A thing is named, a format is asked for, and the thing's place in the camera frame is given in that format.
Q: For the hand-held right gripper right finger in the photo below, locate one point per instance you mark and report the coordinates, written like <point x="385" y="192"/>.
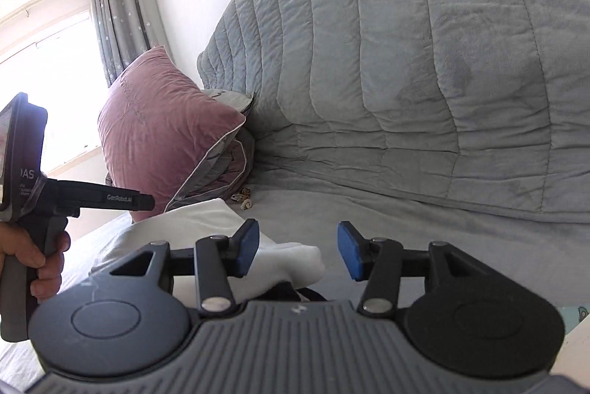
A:
<point x="352" y="251"/>

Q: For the person's left hand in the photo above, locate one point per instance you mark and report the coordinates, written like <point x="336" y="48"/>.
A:
<point x="18" y="242"/>

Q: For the white pants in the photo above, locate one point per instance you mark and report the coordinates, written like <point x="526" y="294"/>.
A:
<point x="193" y="218"/>

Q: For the grey quilted headboard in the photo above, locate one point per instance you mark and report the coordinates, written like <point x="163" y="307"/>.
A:
<point x="415" y="52"/>

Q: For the grey bed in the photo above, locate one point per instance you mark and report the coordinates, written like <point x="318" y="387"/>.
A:
<point x="415" y="232"/>

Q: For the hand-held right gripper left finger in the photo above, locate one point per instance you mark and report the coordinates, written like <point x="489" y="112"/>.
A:
<point x="248" y="247"/>

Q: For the black garment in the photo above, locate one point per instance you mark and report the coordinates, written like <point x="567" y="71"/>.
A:
<point x="286" y="291"/>

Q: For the window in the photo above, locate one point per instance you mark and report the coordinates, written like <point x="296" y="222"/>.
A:
<point x="46" y="76"/>

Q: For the pink pillow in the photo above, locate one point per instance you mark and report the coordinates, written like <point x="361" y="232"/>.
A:
<point x="156" y="131"/>

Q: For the small patterned object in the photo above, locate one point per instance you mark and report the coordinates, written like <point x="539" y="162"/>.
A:
<point x="242" y="195"/>
<point x="249" y="204"/>

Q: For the grey patterned curtain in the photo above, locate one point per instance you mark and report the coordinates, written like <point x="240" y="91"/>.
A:
<point x="120" y="20"/>

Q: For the folded grey quilt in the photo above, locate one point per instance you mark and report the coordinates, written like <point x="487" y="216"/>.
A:
<point x="230" y="163"/>

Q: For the white patterned object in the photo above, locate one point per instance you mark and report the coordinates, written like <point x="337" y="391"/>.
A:
<point x="578" y="343"/>

